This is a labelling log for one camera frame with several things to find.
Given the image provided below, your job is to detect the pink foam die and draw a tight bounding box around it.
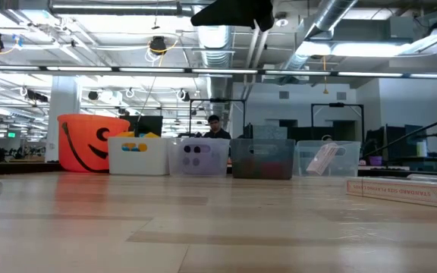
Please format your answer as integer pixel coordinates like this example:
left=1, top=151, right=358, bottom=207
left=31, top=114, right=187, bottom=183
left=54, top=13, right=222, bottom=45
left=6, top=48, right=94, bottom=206
left=209, top=146, right=228, bottom=176

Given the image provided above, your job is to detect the purple foam die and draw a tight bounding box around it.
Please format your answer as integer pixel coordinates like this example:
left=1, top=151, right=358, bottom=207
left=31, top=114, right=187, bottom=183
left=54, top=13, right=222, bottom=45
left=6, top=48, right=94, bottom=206
left=175, top=142, right=212, bottom=176

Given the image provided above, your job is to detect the person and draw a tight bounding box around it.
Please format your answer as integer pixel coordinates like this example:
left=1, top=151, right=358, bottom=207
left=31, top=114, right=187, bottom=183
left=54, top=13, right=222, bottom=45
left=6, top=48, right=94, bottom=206
left=202, top=115, right=232, bottom=140

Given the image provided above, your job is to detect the grey plastic bin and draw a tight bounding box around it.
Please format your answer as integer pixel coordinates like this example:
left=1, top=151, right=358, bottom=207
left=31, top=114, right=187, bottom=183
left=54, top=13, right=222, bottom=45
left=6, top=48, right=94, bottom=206
left=229, top=138, right=297, bottom=180

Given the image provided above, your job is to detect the black monitor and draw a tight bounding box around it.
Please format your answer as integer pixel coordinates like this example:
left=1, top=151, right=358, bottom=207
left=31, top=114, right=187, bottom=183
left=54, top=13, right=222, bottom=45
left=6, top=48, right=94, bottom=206
left=128, top=115, right=164, bottom=139

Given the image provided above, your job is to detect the translucent white plastic bin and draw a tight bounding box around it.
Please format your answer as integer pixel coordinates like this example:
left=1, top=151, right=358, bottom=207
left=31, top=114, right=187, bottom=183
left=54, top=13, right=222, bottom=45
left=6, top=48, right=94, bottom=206
left=167, top=136, right=231, bottom=178

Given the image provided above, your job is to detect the red playing card deck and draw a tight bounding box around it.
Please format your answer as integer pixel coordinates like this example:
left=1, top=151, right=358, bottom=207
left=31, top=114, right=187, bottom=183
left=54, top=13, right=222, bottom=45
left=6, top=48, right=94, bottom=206
left=305, top=142, right=341, bottom=177

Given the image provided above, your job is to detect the opaque white plastic bin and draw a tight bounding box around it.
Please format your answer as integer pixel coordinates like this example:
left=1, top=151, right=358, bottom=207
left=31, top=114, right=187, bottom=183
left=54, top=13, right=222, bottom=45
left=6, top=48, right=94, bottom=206
left=107, top=136, right=171, bottom=177

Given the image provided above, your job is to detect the clear plastic bin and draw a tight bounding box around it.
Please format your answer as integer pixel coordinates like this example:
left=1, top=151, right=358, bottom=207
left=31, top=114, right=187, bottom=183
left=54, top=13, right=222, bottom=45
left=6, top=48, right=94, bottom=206
left=293, top=140, right=361, bottom=178

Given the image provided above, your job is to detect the white building pillar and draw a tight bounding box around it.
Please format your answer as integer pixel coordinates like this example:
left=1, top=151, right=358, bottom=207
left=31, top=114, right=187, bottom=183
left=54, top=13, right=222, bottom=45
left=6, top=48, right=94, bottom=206
left=45, top=75, right=81, bottom=164

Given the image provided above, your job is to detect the orange pumpkin face bucket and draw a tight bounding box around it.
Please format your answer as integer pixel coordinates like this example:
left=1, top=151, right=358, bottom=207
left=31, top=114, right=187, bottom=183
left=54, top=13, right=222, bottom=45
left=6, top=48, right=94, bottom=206
left=57, top=113, right=131, bottom=174

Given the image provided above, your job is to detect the thin black diagonal rod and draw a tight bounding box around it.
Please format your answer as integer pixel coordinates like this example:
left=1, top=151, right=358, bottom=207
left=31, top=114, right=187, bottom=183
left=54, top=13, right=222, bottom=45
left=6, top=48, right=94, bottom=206
left=359, top=109, right=437, bottom=159

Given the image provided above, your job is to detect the silver ventilation duct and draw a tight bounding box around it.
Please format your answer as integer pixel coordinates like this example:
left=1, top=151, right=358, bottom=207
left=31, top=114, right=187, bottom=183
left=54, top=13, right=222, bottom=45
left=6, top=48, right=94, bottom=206
left=192, top=24, right=237, bottom=115

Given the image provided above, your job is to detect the black background rig frame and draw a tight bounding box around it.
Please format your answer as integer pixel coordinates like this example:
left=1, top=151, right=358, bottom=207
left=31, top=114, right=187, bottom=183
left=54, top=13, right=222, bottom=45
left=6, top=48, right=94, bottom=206
left=310, top=102, right=365, bottom=145
left=188, top=98, right=247, bottom=138

